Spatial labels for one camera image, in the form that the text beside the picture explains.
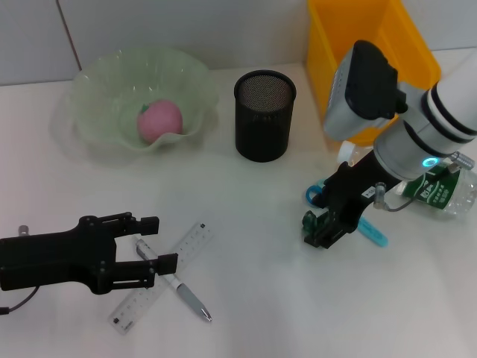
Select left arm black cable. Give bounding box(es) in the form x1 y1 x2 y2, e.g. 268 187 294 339
0 286 40 316

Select black mesh pen holder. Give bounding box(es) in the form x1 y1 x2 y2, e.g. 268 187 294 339
233 69 297 163

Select blue scissors with cover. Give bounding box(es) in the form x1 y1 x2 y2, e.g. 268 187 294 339
305 182 389 248

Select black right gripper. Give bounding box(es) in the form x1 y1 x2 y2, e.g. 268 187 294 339
303 148 402 250

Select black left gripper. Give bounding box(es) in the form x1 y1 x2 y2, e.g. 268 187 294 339
0 211 179 295

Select transparent plastic ruler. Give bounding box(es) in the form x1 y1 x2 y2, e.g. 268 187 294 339
107 222 216 336

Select clear bottle with green label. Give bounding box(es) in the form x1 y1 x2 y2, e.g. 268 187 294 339
337 141 477 222

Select yellow plastic bin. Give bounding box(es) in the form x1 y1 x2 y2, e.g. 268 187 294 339
306 0 443 146

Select grey white pen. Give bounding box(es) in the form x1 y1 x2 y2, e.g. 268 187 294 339
134 235 213 324

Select pink peach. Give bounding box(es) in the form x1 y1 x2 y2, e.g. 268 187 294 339
136 98 184 145

